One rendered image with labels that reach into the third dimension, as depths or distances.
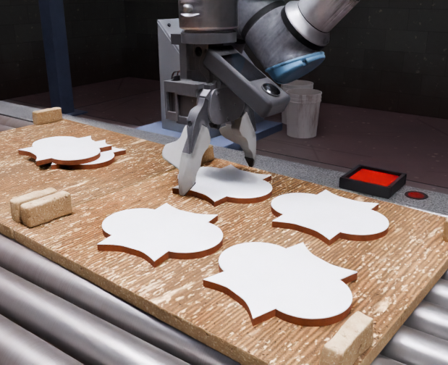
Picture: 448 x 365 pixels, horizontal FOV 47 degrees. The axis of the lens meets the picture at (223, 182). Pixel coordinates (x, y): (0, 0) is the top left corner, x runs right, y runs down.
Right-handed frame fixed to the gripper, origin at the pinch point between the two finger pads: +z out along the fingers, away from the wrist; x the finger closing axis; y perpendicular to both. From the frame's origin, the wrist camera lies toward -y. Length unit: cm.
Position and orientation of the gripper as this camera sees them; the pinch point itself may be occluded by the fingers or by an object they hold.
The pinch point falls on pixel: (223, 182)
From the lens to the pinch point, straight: 71.4
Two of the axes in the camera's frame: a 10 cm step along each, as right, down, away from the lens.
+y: -7.7, -2.0, 6.0
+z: 0.1, 9.4, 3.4
